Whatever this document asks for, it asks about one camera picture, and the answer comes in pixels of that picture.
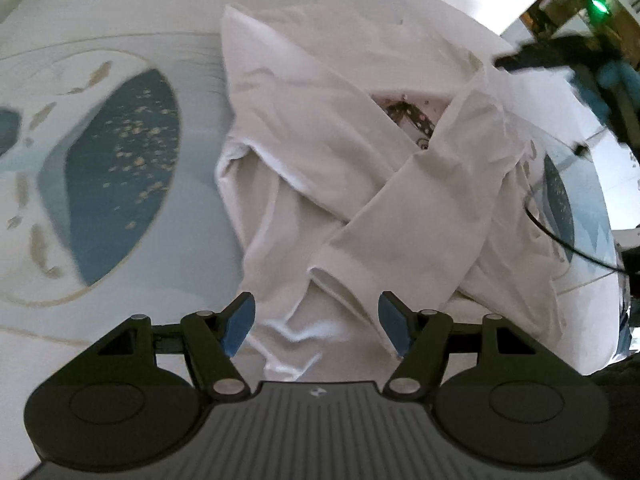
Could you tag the person's right hand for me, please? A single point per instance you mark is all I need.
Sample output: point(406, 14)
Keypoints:
point(612, 75)

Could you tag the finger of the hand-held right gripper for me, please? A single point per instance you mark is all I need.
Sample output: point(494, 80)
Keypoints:
point(535, 55)

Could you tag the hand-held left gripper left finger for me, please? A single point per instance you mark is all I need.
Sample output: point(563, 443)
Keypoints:
point(239, 325)

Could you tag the beige printed sweatshirt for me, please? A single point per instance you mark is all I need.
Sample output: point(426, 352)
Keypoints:
point(360, 185)

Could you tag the blue patterned tablecloth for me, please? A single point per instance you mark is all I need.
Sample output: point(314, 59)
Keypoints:
point(125, 160)

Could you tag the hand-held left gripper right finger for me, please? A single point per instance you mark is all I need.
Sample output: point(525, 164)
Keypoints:
point(397, 325)

